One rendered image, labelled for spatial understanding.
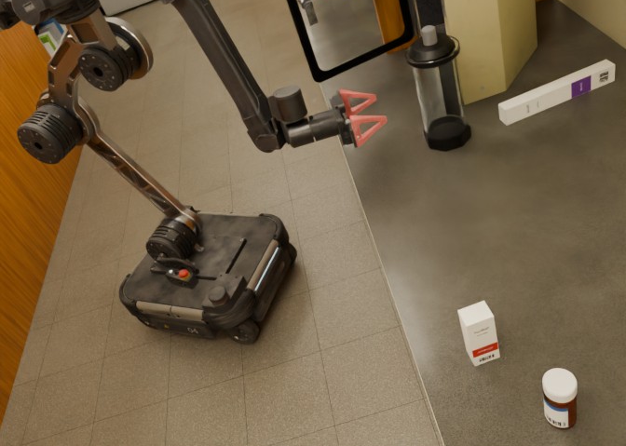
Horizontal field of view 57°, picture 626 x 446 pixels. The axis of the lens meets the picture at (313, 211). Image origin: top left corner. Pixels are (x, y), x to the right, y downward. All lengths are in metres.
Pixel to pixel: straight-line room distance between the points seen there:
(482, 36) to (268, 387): 1.41
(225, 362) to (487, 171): 1.42
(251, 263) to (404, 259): 1.24
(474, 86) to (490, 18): 0.16
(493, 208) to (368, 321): 1.16
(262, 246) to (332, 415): 0.70
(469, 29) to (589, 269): 0.59
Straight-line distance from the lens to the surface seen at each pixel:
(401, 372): 2.08
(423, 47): 1.22
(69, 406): 2.63
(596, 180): 1.21
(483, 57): 1.41
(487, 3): 1.36
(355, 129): 1.20
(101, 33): 1.83
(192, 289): 2.30
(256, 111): 1.24
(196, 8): 1.22
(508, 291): 1.03
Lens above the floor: 1.74
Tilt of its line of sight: 39 degrees down
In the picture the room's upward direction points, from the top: 22 degrees counter-clockwise
